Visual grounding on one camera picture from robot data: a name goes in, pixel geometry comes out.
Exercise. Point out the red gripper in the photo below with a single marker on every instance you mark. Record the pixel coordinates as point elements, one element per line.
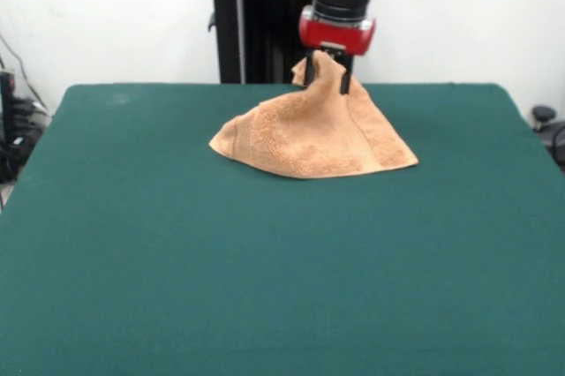
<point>335,36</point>

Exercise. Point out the tan terry cloth towel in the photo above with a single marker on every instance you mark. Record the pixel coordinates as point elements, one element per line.
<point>318,137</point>

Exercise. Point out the dark green table cloth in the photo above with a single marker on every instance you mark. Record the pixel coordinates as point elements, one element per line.
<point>132,226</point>

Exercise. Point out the black plug bundle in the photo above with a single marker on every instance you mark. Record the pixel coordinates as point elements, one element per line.
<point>28,113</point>

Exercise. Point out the black upright device, red light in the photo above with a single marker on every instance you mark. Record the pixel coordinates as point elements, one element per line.
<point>7,129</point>

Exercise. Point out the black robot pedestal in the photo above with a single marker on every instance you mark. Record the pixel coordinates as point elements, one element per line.
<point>256,32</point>

